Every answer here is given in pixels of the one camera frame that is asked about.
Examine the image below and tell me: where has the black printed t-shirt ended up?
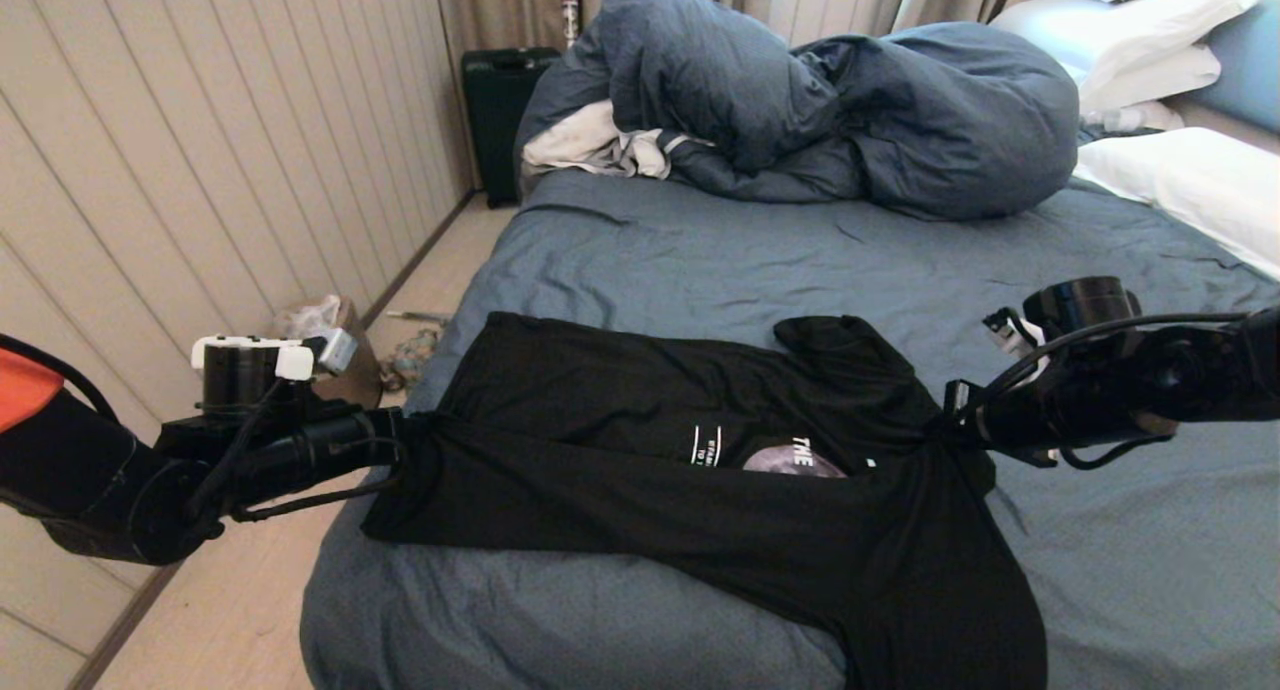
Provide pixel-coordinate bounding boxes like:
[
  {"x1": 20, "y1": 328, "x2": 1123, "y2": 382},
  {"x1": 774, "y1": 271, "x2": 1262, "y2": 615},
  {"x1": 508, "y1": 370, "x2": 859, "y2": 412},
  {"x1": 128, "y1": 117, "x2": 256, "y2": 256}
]
[{"x1": 362, "y1": 312, "x2": 1049, "y2": 690}]

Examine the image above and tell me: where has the bronze trash bin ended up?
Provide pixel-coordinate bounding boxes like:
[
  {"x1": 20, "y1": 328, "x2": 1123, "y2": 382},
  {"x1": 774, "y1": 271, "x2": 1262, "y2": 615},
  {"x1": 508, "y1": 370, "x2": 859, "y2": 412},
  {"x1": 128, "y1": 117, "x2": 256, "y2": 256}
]
[{"x1": 285, "y1": 300, "x2": 384, "y2": 411}]

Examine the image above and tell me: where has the teal patterned cloth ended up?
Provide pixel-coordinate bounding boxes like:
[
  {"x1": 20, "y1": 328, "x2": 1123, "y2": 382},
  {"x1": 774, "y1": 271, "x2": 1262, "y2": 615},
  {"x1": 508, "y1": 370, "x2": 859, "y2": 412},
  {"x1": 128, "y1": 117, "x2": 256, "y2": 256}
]
[{"x1": 380, "y1": 326, "x2": 444, "y2": 395}]

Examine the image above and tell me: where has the clear plastic bin bag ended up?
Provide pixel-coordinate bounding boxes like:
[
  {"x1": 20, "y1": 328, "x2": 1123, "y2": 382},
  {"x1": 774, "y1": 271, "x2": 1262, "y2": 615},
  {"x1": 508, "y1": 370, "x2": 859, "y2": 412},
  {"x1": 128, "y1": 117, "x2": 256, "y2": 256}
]
[{"x1": 278, "y1": 294, "x2": 343, "y2": 341}]

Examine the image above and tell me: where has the long white pillow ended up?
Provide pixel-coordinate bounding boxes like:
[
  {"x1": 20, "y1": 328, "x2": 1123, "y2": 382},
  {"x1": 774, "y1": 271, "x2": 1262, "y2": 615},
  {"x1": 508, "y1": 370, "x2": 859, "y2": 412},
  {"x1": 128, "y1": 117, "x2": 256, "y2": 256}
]
[{"x1": 1075, "y1": 127, "x2": 1280, "y2": 281}]

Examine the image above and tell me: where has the crumpled dark blue duvet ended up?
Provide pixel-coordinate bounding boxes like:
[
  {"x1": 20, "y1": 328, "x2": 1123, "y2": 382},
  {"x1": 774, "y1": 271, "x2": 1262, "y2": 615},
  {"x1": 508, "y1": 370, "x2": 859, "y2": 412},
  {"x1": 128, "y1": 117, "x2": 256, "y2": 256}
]
[{"x1": 515, "y1": 0, "x2": 1081, "y2": 221}]

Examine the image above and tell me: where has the small white pillow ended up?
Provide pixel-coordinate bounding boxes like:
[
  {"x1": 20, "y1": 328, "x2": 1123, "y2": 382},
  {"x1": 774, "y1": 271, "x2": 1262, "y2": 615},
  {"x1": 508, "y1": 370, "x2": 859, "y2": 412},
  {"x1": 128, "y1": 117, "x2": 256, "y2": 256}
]
[{"x1": 1082, "y1": 101, "x2": 1186, "y2": 133}]

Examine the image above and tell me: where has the bed with blue sheet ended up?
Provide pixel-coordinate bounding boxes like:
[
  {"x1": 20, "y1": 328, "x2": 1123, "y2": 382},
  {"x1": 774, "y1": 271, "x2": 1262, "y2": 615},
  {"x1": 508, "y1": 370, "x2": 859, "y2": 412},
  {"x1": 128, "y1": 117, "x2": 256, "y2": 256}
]
[{"x1": 300, "y1": 168, "x2": 1280, "y2": 690}]

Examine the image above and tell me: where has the flat white pillow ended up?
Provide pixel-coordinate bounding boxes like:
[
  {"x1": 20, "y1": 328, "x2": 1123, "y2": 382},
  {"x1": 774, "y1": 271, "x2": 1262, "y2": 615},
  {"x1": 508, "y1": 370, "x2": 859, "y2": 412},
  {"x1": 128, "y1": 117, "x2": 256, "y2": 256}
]
[{"x1": 1075, "y1": 44, "x2": 1223, "y2": 116}]

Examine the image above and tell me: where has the black suitcase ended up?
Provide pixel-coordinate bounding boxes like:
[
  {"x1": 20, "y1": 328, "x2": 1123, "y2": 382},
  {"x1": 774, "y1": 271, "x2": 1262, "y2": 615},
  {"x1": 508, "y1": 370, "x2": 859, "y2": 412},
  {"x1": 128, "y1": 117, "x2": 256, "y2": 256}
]
[{"x1": 462, "y1": 48, "x2": 561, "y2": 209}]

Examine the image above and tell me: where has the large white pillow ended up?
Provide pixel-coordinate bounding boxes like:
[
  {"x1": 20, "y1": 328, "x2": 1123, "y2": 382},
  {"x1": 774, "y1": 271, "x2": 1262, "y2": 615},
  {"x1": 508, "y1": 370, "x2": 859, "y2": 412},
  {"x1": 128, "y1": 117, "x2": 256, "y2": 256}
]
[{"x1": 990, "y1": 0, "x2": 1261, "y2": 89}]

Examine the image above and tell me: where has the blue padded headboard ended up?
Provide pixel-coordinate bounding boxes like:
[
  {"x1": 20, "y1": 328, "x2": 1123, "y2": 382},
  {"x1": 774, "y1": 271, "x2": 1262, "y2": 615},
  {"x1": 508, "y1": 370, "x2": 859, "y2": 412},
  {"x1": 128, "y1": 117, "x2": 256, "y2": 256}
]
[{"x1": 1200, "y1": 0, "x2": 1280, "y2": 135}]

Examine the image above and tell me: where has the white sheer curtain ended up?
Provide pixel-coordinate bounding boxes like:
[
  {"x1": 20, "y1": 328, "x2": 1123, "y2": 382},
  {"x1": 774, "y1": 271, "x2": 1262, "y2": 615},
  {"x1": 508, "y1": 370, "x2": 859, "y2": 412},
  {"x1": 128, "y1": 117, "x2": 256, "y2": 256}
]
[{"x1": 765, "y1": 0, "x2": 913, "y2": 49}]

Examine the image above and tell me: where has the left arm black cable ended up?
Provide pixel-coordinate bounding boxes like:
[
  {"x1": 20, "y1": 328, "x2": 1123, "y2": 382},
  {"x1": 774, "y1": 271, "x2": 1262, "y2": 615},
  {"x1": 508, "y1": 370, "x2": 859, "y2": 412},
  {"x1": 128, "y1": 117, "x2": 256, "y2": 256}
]
[{"x1": 0, "y1": 332, "x2": 406, "y2": 523}]

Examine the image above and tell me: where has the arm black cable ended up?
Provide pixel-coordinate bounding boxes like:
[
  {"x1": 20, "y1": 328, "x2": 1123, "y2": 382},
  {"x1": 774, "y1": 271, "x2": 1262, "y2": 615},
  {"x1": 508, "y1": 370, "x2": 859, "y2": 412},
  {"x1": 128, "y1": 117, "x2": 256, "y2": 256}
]
[
  {"x1": 0, "y1": 332, "x2": 406, "y2": 523},
  {"x1": 940, "y1": 310, "x2": 1280, "y2": 471}
]

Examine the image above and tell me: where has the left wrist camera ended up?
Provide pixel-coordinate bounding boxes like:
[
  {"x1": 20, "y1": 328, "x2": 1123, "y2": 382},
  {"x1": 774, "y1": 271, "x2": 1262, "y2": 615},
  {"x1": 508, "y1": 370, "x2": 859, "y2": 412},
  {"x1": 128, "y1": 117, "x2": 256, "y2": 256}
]
[{"x1": 300, "y1": 328, "x2": 359, "y2": 376}]

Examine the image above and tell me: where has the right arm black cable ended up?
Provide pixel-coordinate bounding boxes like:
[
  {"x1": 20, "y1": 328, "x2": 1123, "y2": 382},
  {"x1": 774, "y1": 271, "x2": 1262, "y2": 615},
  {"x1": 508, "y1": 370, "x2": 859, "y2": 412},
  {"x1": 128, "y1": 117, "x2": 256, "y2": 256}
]
[{"x1": 940, "y1": 310, "x2": 1280, "y2": 471}]

